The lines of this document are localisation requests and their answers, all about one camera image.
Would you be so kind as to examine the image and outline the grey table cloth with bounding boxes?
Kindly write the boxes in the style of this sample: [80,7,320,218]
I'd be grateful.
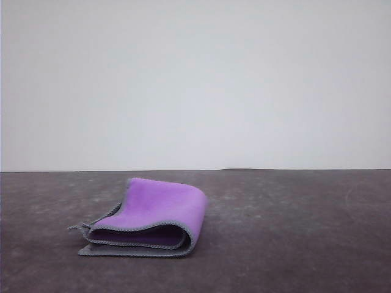
[0,167,391,293]

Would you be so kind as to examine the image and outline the purple towel with grey hem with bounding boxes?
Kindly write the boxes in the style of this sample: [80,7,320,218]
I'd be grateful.
[67,177,209,259]

